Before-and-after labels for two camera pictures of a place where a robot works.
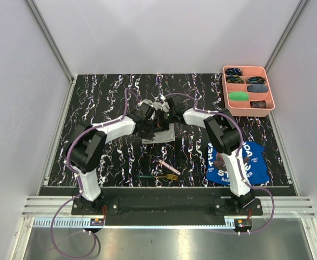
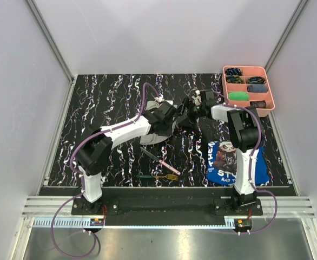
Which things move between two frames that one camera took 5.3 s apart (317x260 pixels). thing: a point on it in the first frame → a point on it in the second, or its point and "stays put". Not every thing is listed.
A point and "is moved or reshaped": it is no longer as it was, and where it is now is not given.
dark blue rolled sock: (257, 88) stays put
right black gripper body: (165, 118) → (198, 112)
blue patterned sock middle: (234, 79) stays put
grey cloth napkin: (163, 136) is moved or reshaped
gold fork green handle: (170, 176) stays put
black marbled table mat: (182, 161) stays put
